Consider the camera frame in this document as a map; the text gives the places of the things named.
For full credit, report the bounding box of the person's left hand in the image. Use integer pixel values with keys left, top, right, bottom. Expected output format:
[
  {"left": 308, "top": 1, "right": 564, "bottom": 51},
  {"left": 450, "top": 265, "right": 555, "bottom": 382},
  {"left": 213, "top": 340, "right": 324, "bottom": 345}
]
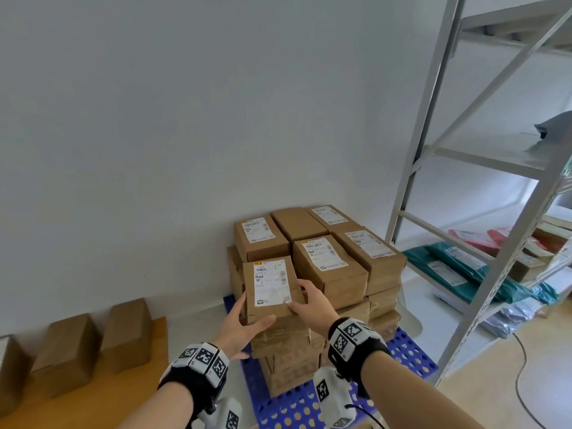
[{"left": 212, "top": 292, "right": 277, "bottom": 362}]

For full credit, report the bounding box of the person's right hand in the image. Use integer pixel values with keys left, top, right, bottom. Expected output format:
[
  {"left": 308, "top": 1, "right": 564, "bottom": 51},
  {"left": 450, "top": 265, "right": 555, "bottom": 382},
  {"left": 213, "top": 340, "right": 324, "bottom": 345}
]
[{"left": 288, "top": 279, "right": 340, "bottom": 340}]

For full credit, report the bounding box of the cardboard parcel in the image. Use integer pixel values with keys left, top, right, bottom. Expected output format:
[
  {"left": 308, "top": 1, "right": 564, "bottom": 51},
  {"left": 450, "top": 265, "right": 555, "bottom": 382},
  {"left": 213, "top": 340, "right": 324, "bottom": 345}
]
[
  {"left": 270, "top": 207, "right": 329, "bottom": 243},
  {"left": 308, "top": 299, "right": 372, "bottom": 335},
  {"left": 250, "top": 316, "right": 316, "bottom": 359}
]

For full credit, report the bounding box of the taped cardboard box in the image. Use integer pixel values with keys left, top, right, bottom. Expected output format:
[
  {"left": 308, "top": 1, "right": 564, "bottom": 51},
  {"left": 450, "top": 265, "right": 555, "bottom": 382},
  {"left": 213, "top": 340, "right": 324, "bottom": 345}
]
[{"left": 243, "top": 256, "right": 307, "bottom": 326}]

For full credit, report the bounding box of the blue perforated plastic pallet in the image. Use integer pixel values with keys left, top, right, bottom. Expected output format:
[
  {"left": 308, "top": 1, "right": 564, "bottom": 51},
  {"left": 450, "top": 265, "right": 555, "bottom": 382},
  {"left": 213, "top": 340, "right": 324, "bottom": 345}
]
[{"left": 223, "top": 294, "right": 439, "bottom": 429}]

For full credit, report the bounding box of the pile of brown cardboard parcels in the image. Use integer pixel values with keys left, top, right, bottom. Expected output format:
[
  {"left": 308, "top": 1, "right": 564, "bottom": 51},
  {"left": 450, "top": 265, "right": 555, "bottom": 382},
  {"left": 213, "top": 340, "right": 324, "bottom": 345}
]
[{"left": 0, "top": 298, "right": 153, "bottom": 416}]

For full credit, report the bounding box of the person's right forearm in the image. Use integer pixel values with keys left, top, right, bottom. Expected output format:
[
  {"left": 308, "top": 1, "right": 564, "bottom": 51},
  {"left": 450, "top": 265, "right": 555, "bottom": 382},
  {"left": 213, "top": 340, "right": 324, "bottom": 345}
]
[{"left": 359, "top": 350, "right": 486, "bottom": 429}]

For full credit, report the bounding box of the person's left forearm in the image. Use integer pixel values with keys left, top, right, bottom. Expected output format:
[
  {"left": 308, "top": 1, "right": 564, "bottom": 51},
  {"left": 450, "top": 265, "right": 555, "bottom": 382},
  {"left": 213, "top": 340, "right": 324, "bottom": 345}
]
[{"left": 105, "top": 380, "right": 195, "bottom": 429}]

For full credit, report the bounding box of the white low table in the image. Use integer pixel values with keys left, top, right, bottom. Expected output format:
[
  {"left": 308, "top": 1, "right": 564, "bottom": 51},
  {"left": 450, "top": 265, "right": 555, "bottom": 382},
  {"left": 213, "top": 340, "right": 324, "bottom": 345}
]
[{"left": 165, "top": 281, "right": 423, "bottom": 367}]

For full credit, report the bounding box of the black wristband with marker tags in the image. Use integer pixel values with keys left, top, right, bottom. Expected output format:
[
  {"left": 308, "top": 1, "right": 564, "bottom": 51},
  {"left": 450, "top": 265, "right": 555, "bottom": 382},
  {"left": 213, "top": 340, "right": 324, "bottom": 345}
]
[
  {"left": 327, "top": 318, "right": 390, "bottom": 398},
  {"left": 157, "top": 342, "right": 230, "bottom": 418}
]

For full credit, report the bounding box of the teal mailer bag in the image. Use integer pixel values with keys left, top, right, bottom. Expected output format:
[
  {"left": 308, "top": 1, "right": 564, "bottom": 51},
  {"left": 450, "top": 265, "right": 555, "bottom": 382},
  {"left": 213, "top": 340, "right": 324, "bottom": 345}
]
[
  {"left": 402, "top": 243, "right": 533, "bottom": 304},
  {"left": 529, "top": 283, "right": 559, "bottom": 305}
]

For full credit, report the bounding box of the orange wooden table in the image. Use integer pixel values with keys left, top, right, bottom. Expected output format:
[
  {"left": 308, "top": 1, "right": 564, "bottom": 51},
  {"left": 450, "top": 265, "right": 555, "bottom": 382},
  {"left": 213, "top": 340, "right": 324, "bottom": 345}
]
[{"left": 0, "top": 316, "right": 169, "bottom": 429}]

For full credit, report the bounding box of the pink mailer bag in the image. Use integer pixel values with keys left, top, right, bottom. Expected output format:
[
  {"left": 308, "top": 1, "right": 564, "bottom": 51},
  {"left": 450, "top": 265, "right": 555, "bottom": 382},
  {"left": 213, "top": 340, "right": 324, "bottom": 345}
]
[{"left": 448, "top": 227, "right": 512, "bottom": 257}]

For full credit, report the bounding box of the grey metal shelf rack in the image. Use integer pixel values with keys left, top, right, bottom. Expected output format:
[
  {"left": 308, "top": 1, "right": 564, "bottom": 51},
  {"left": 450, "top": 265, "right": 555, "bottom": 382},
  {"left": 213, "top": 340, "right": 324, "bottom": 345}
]
[{"left": 385, "top": 0, "right": 572, "bottom": 389}]

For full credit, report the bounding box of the small brown carton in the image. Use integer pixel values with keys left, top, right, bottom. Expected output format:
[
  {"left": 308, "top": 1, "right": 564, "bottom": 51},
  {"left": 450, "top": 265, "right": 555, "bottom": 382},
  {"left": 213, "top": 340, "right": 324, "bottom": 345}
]
[
  {"left": 531, "top": 214, "right": 572, "bottom": 253},
  {"left": 507, "top": 252, "right": 548, "bottom": 283}
]

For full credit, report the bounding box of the crumpled grey bag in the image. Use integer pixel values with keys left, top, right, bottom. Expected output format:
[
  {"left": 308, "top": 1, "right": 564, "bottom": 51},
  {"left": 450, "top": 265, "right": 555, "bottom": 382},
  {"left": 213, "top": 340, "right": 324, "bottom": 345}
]
[{"left": 534, "top": 110, "right": 572, "bottom": 140}]

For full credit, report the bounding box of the white marker-tagged wrist camera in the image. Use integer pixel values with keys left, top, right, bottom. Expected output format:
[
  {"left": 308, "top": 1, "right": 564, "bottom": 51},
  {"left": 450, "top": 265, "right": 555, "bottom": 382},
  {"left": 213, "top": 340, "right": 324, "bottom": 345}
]
[
  {"left": 312, "top": 366, "right": 357, "bottom": 429},
  {"left": 196, "top": 397, "right": 242, "bottom": 429}
]

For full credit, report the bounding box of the black camera cable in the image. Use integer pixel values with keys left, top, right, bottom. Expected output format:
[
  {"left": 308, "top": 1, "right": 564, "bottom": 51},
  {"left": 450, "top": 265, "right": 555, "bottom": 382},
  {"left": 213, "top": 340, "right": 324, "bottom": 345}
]
[{"left": 348, "top": 404, "right": 390, "bottom": 429}]

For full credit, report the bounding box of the black floor cable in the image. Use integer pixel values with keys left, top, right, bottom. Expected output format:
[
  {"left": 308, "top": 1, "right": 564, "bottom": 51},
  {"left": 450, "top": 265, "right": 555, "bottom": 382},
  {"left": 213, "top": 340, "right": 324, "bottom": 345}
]
[{"left": 511, "top": 332, "right": 548, "bottom": 429}]

